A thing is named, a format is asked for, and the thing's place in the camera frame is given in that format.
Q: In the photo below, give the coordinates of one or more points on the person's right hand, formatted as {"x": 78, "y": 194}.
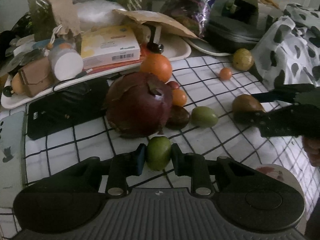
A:
{"x": 312, "y": 147}

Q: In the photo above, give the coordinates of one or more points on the yellow white medicine box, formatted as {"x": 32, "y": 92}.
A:
{"x": 109, "y": 45}

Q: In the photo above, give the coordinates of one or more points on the large purple red onion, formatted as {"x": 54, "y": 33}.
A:
{"x": 138, "y": 105}

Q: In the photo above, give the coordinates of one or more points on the black power bank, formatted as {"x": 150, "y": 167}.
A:
{"x": 66, "y": 108}

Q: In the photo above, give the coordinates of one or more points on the black zip case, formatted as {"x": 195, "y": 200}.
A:
{"x": 228, "y": 35}

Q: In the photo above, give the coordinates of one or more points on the left glass vase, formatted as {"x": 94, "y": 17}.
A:
{"x": 42, "y": 19}

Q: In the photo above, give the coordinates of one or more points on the beige drawstring bag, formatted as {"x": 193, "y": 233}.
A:
{"x": 65, "y": 14}

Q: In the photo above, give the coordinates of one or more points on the brown leather pouch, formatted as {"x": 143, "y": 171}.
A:
{"x": 36, "y": 77}

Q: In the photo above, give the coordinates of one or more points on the yellow-green round fruit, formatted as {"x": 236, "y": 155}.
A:
{"x": 242, "y": 60}

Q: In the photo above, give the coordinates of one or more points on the small green fruit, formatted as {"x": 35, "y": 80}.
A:
{"x": 204, "y": 117}
{"x": 158, "y": 155}

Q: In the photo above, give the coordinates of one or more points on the small orange tangerine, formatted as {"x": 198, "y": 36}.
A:
{"x": 179, "y": 97}

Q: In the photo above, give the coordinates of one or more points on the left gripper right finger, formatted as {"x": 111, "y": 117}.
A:
{"x": 194, "y": 166}

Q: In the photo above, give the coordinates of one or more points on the white oval tray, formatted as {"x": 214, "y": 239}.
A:
{"x": 175, "y": 48}

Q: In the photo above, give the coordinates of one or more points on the orange red book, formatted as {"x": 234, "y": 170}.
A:
{"x": 144, "y": 52}

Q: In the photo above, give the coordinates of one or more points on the tiny orange tomato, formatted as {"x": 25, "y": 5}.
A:
{"x": 225, "y": 74}

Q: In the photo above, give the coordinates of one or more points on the cow print cloth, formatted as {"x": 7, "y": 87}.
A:
{"x": 288, "y": 53}

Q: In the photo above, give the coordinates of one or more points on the clear plastic bag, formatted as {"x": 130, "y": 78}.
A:
{"x": 98, "y": 14}

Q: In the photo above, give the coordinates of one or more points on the light blue smartphone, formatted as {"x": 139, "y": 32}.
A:
{"x": 12, "y": 152}

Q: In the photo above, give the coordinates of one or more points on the dark brown passion fruit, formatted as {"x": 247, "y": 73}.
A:
{"x": 179, "y": 117}

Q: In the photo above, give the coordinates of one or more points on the checkered white tablecloth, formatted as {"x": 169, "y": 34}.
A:
{"x": 154, "y": 191}

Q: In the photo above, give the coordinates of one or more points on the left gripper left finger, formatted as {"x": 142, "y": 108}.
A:
{"x": 122, "y": 166}

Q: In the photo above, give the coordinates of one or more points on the small red fruit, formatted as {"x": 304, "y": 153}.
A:
{"x": 173, "y": 85}

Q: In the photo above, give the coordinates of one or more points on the large orange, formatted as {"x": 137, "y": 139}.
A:
{"x": 158, "y": 65}

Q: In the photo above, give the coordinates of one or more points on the white cylindrical jar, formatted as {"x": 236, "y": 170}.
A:
{"x": 65, "y": 61}

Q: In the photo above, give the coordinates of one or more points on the brown paper envelope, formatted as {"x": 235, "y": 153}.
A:
{"x": 169, "y": 25}

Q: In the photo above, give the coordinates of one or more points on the purple foil snack bag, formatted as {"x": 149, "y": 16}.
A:
{"x": 193, "y": 14}

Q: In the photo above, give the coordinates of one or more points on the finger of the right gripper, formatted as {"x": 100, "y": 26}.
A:
{"x": 291, "y": 121}
{"x": 284, "y": 93}

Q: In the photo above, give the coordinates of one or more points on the brown oval avocado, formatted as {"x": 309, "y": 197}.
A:
{"x": 246, "y": 103}

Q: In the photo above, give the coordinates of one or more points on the white floral plate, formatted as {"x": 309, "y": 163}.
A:
{"x": 281, "y": 174}

